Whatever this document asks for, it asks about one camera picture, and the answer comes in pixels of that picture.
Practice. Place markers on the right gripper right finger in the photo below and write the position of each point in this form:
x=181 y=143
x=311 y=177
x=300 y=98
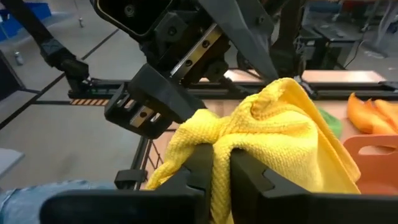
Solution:
x=311 y=210

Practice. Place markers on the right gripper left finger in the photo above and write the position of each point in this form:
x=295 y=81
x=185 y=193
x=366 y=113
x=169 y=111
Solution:
x=124 y=207

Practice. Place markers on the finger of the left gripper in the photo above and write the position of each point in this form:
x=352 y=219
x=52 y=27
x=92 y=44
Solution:
x=161 y=96
x=245 y=28

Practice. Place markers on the yellow microfiber towel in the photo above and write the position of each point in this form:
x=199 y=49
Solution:
x=280 y=130

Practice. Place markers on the green microfiber towel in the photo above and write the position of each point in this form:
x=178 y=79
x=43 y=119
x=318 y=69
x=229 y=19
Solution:
x=331 y=123

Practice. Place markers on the orange microfiber towel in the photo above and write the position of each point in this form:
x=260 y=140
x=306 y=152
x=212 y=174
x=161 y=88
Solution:
x=373 y=115

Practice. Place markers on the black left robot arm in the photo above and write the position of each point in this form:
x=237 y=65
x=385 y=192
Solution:
x=287 y=46

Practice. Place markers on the yellow black hazard strip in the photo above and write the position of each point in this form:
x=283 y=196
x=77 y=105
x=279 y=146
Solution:
x=90 y=102

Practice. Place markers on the orange plastic basket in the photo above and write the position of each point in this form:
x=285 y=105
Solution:
x=376 y=171

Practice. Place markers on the black equipment cart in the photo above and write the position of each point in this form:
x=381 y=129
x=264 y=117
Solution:
x=329 y=34

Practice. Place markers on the person's leg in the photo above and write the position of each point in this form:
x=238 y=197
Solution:
x=31 y=205

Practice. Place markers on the blue storage bin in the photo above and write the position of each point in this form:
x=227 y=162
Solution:
x=40 y=11

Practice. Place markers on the black table-level camera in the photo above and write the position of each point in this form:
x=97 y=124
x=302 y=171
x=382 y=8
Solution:
x=130 y=179

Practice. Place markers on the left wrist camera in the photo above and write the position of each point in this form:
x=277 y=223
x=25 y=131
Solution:
x=133 y=14

